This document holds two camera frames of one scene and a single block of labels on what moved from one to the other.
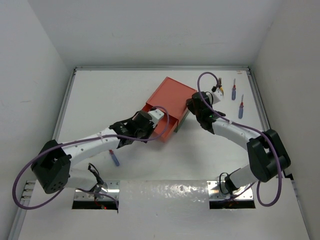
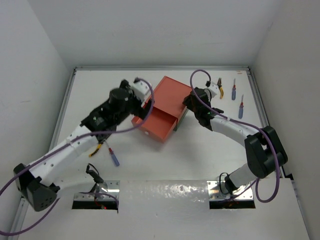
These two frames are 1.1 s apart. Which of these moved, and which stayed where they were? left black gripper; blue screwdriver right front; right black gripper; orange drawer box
Moved: left black gripper
Stayed: blue screwdriver right front; orange drawer box; right black gripper
